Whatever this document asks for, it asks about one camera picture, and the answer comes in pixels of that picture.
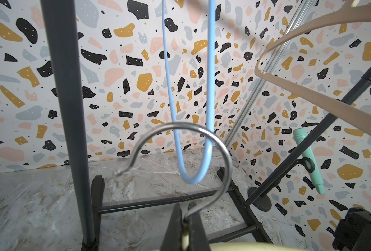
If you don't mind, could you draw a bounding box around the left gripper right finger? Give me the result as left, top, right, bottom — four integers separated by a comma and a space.
188, 213, 211, 251

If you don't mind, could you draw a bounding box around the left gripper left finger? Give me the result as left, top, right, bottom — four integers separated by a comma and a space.
159, 203, 183, 251

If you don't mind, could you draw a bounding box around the cream plastic hanger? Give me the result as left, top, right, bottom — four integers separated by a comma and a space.
114, 121, 305, 251

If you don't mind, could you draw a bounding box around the blue wire hanger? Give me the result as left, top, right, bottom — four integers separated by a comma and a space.
161, 0, 217, 185

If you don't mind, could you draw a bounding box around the beige plastic hanger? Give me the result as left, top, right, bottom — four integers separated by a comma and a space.
254, 1, 371, 144

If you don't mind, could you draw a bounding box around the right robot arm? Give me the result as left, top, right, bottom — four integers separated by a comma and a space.
333, 208, 371, 251

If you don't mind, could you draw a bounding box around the black clothes rack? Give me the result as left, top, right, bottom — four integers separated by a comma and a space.
40, 0, 371, 251

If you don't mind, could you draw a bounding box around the mint green microphone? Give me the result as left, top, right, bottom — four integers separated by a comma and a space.
293, 128, 325, 195

